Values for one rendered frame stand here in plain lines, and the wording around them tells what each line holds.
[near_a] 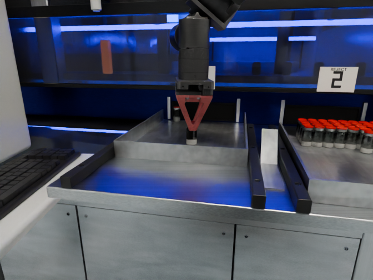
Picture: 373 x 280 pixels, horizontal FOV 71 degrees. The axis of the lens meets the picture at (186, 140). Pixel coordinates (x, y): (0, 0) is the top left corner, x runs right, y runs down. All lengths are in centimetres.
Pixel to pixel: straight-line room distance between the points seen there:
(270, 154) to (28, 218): 45
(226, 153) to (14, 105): 62
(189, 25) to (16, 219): 45
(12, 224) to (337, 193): 51
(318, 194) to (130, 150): 34
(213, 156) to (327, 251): 56
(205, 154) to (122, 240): 60
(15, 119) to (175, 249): 64
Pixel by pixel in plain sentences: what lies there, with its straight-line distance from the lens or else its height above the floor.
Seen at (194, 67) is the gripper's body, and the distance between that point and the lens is 49.
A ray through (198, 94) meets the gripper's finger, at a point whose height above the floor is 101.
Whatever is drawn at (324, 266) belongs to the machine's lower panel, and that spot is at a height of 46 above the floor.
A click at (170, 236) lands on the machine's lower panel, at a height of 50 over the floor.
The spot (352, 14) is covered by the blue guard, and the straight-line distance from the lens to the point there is 76.
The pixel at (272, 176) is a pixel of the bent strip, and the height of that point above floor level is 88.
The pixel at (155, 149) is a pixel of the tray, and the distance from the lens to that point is 51.
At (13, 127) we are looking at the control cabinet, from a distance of 88.
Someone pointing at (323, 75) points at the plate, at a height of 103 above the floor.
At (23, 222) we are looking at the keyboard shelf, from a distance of 55.
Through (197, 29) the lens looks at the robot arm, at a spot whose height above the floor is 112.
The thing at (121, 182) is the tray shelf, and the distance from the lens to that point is 44.
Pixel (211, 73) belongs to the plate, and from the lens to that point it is 72.
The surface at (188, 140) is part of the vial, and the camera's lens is 53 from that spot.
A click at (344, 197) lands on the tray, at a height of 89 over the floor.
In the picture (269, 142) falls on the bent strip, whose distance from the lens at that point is 53.
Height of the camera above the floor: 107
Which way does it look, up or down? 17 degrees down
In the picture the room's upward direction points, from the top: straight up
